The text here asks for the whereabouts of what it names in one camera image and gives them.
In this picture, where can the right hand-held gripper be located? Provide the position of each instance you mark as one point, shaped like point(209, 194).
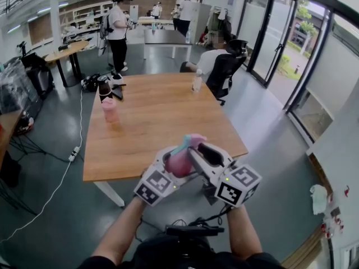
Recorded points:
point(238, 185)

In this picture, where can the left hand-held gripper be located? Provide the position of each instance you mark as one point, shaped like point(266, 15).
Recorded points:
point(154, 185)

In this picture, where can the pink spray bottle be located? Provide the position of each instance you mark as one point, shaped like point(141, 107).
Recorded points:
point(179, 165)

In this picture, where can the pink teal spray nozzle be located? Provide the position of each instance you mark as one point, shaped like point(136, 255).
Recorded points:
point(193, 139)

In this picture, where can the person's left forearm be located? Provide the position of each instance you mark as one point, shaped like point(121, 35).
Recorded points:
point(117, 234)

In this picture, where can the person's right forearm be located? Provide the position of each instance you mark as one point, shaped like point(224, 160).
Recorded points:
point(244, 234)

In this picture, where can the clear plastic water bottle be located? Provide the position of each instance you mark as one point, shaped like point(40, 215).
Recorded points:
point(197, 83)

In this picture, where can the dark brown lidded bottle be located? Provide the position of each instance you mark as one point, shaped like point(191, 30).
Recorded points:
point(104, 90)

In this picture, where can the white table leg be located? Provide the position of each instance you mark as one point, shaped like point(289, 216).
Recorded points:
point(109, 192)

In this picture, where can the black chest-mounted device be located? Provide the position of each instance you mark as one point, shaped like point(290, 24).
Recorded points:
point(193, 231)

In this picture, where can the pink tumbler with lid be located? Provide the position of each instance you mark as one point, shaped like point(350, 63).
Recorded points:
point(110, 111)

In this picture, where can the person's black clothing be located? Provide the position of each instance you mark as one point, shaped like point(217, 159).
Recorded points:
point(179, 255)

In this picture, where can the black flat tool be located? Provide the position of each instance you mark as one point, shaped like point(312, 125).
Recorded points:
point(118, 92)

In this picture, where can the black mesh office chair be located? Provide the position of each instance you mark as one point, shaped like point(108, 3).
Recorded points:
point(224, 71)

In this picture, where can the white power strip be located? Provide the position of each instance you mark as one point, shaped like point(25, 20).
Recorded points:
point(74, 153)

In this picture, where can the white black device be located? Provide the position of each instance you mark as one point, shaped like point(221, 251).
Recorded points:
point(117, 78)

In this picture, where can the white crumpled cloth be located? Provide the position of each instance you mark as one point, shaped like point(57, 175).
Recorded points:
point(319, 199)

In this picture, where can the black bag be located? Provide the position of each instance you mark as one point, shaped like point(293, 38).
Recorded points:
point(90, 83)

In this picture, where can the stack of wooden planks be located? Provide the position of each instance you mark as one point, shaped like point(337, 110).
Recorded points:
point(305, 254)

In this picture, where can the dark table with white legs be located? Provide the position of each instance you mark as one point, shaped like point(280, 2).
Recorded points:
point(165, 36)

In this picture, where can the black framed glass door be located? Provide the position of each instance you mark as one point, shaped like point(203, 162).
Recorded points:
point(273, 38)

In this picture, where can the coat rack with clothes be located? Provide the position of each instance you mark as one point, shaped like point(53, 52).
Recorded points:
point(218, 24)

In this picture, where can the white locker cabinet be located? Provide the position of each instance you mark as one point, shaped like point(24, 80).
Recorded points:
point(202, 21)

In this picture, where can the round wooden table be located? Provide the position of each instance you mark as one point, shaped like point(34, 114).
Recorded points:
point(67, 50)

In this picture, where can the wooden side desk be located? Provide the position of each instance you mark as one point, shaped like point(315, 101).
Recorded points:
point(7, 125)

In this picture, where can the plastic wrapped black crate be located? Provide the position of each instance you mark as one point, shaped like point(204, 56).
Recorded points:
point(14, 88)

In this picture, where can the red and white wall clips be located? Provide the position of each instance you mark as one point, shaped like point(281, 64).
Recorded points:
point(333, 220)

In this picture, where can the white wall shelving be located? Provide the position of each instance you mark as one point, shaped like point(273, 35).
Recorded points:
point(84, 15)

